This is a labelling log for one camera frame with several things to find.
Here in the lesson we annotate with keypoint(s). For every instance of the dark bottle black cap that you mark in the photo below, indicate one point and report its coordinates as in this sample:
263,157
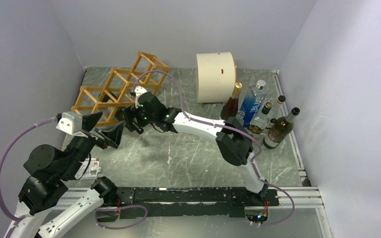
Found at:
121,113

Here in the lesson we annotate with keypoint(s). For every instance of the clear bottle dark cap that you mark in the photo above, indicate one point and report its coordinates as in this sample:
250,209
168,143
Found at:
258,123

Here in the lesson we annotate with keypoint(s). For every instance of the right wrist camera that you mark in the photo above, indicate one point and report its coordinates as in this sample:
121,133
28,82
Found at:
137,92

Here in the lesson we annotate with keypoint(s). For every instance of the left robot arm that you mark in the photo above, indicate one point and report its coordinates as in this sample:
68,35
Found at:
49,168

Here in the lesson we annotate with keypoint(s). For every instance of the blue square glass bottle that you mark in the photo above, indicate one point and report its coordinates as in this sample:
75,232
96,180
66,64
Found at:
252,103

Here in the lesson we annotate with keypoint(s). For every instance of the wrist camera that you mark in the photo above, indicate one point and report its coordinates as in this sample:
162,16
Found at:
71,123
137,92

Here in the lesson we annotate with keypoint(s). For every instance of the wooden wine rack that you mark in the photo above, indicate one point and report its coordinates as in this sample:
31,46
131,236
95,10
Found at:
114,95

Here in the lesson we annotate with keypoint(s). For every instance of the white paper card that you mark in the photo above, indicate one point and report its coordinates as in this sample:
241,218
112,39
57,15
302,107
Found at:
89,170

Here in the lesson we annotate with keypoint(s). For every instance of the beige cylindrical box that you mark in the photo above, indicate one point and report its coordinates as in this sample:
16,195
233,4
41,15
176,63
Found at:
216,77

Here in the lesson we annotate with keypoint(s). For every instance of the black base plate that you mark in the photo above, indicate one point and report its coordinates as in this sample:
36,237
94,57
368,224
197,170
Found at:
191,201

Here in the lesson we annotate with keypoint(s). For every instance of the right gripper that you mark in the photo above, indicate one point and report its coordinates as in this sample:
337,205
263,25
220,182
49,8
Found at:
131,113

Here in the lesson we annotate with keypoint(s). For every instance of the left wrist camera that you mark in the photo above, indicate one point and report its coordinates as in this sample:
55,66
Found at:
71,123

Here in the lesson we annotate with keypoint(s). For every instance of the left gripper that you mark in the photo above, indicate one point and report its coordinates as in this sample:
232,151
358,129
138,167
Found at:
112,137

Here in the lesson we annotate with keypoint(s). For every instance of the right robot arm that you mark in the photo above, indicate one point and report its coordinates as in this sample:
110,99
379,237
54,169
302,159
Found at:
235,145

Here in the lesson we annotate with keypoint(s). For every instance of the clear glass bottle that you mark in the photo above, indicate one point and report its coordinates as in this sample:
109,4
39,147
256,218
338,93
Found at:
279,101

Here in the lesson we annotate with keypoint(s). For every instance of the dark green wine bottle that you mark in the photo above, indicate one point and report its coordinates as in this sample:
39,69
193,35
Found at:
281,128

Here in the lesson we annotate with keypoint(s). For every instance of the dark bottle gold cap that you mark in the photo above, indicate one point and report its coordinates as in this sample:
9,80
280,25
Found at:
230,108

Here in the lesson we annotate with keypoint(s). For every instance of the aluminium rail frame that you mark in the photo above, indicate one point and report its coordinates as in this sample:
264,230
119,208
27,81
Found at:
291,198

